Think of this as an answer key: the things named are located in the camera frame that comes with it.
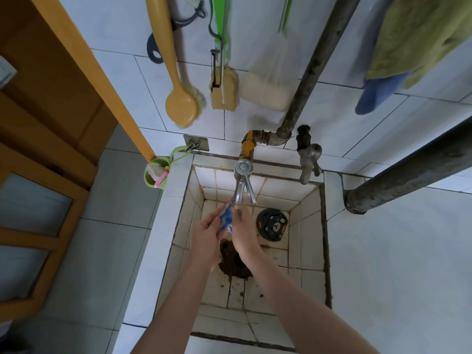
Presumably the person's right hand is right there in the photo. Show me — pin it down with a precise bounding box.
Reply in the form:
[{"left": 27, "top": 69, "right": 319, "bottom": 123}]
[{"left": 228, "top": 205, "right": 265, "bottom": 265}]

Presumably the person's left hand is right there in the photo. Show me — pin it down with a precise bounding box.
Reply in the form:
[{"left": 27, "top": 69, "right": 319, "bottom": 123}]
[{"left": 190, "top": 204, "right": 232, "bottom": 272}]

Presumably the blue white wavy cloth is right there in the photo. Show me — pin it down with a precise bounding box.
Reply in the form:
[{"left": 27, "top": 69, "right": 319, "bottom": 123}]
[{"left": 218, "top": 203, "right": 235, "bottom": 233}]

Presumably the chrome faucet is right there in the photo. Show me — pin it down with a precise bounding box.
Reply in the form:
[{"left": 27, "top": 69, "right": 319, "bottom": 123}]
[{"left": 231, "top": 159, "right": 257, "bottom": 207}]

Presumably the person's left forearm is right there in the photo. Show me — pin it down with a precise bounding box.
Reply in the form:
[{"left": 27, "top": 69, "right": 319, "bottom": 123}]
[{"left": 131, "top": 261, "right": 217, "bottom": 354}]

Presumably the person's right forearm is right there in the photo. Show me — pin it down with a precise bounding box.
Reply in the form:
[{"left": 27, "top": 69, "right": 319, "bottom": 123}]
[{"left": 246, "top": 251, "right": 381, "bottom": 354}]

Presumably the black round drain stopper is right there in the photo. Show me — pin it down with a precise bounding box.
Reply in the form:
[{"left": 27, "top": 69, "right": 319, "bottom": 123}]
[{"left": 256, "top": 208, "right": 290, "bottom": 242}]

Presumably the white tiled sink basin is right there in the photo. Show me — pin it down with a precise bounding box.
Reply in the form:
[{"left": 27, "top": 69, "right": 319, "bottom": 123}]
[{"left": 112, "top": 152, "right": 344, "bottom": 354}]

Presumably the green plastic cup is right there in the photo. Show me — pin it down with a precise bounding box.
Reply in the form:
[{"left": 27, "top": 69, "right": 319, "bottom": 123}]
[{"left": 143, "top": 145, "right": 195, "bottom": 191}]

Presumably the grey metal tap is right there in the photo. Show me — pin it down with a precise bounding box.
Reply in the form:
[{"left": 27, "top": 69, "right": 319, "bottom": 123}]
[{"left": 297, "top": 143, "right": 323, "bottom": 186}]

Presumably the black tap knob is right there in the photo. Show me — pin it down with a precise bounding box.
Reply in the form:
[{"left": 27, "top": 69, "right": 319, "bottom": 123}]
[{"left": 295, "top": 124, "right": 312, "bottom": 150}]

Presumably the yellow hanging brush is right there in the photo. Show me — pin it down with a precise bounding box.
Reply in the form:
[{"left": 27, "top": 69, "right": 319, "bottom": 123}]
[{"left": 144, "top": 0, "right": 206, "bottom": 130}]

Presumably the white hanging item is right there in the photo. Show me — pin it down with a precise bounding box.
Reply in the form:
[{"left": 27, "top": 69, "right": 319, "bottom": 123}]
[{"left": 239, "top": 0, "right": 296, "bottom": 112}]

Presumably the black thin hanging tool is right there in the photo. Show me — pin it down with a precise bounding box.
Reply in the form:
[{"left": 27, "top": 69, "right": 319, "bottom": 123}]
[{"left": 209, "top": 49, "right": 222, "bottom": 89}]

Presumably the rusty grey metal pipe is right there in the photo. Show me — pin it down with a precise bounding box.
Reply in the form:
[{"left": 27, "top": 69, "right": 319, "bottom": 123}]
[{"left": 343, "top": 116, "right": 472, "bottom": 215}]

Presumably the blue hanging cloth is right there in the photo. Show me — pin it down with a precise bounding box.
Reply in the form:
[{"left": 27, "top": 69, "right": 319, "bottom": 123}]
[{"left": 354, "top": 71, "right": 411, "bottom": 116}]

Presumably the grey water supply pipe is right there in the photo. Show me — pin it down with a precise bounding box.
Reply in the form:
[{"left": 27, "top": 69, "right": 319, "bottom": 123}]
[{"left": 252, "top": 0, "right": 364, "bottom": 148}]

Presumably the brown wooden door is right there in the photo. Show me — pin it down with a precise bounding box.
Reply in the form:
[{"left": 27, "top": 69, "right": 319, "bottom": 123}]
[{"left": 0, "top": 0, "right": 157, "bottom": 324}]

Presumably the white door hook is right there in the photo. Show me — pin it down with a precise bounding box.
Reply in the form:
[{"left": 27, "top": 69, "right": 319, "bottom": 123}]
[{"left": 0, "top": 56, "right": 18, "bottom": 89}]

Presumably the olive green hanging towel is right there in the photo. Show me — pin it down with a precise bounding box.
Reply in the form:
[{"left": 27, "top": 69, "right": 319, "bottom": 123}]
[{"left": 364, "top": 0, "right": 472, "bottom": 90}]

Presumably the yellow valve handle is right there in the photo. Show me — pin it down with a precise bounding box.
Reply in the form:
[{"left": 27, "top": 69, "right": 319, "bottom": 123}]
[{"left": 239, "top": 130, "right": 257, "bottom": 159}]

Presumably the grey wall hook plate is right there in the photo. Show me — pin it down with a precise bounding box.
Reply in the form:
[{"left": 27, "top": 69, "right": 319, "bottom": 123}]
[{"left": 182, "top": 134, "right": 210, "bottom": 152}]

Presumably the green handled sponge brush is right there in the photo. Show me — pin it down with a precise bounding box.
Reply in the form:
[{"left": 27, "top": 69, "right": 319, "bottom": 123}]
[{"left": 207, "top": 0, "right": 240, "bottom": 113}]

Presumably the dark grey ring-handled tool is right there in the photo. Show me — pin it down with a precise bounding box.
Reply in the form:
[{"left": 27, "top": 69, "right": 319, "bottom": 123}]
[{"left": 146, "top": 0, "right": 207, "bottom": 65}]

